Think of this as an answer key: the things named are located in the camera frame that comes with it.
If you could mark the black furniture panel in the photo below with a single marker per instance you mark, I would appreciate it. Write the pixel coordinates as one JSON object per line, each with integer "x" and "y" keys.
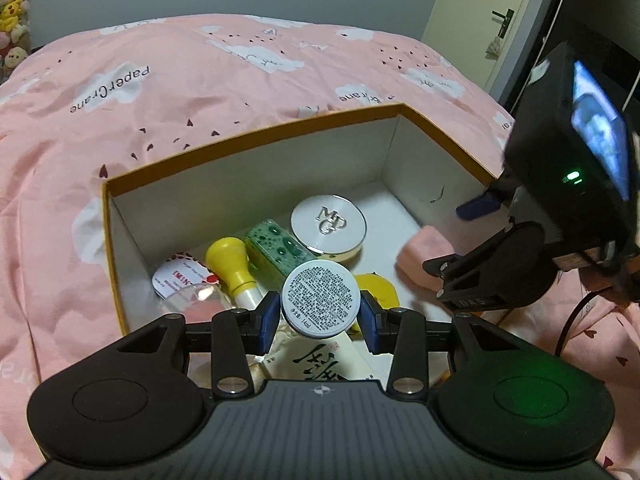
{"x": 600, "y": 0}

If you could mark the green gel bottle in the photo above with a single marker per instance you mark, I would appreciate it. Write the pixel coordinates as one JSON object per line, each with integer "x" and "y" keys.
{"x": 270, "y": 247}

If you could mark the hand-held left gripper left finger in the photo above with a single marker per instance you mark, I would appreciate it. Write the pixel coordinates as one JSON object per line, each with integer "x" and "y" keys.
{"x": 268, "y": 320}

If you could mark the yellow bulb-shaped bottle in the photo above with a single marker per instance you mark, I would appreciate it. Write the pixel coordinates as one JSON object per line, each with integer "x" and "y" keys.
{"x": 227, "y": 257}

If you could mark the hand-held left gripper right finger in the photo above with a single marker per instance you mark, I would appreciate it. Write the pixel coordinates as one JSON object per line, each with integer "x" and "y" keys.
{"x": 371, "y": 320}

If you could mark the white mint tin red print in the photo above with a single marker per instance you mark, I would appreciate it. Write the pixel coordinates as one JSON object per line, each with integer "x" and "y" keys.
{"x": 180, "y": 275}

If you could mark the small white labelled jar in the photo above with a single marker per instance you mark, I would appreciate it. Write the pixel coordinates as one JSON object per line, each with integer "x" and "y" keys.
{"x": 320, "y": 295}

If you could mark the cream packet with black calligraphy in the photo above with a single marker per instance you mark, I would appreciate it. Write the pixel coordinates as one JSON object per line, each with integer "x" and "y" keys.
{"x": 320, "y": 360}

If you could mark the white cardboard box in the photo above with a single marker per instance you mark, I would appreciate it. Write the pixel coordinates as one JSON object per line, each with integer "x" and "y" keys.
{"x": 250, "y": 175}

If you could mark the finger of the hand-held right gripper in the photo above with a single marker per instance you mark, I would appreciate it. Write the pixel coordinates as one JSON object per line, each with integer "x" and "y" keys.
{"x": 480, "y": 206}
{"x": 475, "y": 275}

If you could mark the clear case with pink sponge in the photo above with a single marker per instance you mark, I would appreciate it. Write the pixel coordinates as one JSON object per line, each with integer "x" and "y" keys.
{"x": 200, "y": 306}

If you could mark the yellow round case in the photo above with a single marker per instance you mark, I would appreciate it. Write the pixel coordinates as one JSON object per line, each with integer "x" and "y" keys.
{"x": 381, "y": 290}

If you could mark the pink printed blanket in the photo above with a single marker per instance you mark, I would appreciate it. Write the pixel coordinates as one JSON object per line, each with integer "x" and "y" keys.
{"x": 200, "y": 85}

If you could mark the pile of plush toys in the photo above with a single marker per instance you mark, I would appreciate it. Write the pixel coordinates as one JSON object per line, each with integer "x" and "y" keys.
{"x": 12, "y": 20}

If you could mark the pale door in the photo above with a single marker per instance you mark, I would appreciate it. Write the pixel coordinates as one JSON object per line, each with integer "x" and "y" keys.
{"x": 465, "y": 0}

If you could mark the round silver compact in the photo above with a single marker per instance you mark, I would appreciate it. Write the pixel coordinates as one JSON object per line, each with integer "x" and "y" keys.
{"x": 327, "y": 220}

